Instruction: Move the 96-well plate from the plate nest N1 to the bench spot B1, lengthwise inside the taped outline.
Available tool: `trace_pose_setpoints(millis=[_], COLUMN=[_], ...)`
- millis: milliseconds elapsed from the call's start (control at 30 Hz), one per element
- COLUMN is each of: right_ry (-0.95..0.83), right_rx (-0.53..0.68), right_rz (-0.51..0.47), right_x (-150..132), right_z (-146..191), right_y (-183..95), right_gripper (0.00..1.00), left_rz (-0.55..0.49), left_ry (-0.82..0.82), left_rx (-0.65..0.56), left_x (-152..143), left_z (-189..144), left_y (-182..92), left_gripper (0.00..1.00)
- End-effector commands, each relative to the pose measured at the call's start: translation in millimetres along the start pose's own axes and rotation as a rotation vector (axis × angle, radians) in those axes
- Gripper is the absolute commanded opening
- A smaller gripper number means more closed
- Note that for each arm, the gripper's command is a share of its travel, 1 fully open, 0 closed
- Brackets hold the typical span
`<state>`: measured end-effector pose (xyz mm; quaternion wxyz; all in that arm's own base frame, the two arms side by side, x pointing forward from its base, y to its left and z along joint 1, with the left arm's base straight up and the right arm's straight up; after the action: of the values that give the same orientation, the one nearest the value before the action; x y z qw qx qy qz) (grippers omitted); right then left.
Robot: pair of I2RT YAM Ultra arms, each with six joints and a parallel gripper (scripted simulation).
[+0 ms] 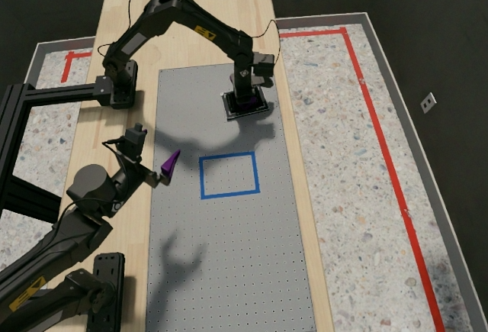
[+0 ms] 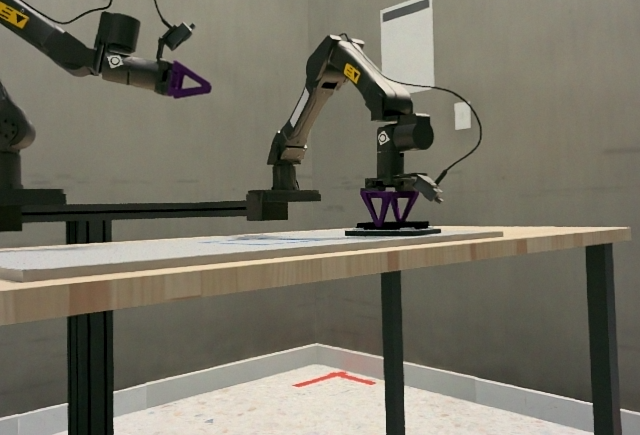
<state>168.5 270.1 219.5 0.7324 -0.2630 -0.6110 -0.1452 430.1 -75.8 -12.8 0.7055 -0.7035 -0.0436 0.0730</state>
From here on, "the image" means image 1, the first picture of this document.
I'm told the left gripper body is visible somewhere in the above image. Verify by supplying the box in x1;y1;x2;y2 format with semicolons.
230;73;272;105

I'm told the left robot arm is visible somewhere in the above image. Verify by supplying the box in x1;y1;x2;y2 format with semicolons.
102;0;275;105

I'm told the blue tape outline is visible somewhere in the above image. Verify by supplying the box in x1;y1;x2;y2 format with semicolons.
199;151;260;200

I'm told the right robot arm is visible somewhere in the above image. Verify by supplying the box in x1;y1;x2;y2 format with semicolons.
0;164;128;332

